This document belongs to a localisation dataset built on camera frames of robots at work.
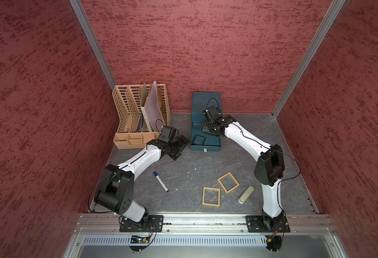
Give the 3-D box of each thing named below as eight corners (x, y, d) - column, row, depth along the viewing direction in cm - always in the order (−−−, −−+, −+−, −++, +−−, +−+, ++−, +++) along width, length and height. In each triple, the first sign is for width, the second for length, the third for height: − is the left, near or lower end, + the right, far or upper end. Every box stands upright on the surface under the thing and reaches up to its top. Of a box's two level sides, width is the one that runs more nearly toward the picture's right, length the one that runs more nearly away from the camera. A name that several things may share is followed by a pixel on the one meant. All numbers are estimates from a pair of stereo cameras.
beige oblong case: (237, 201, 83) (239, 199, 80) (248, 186, 88) (250, 184, 85) (242, 205, 82) (244, 203, 79) (253, 190, 87) (255, 188, 84)
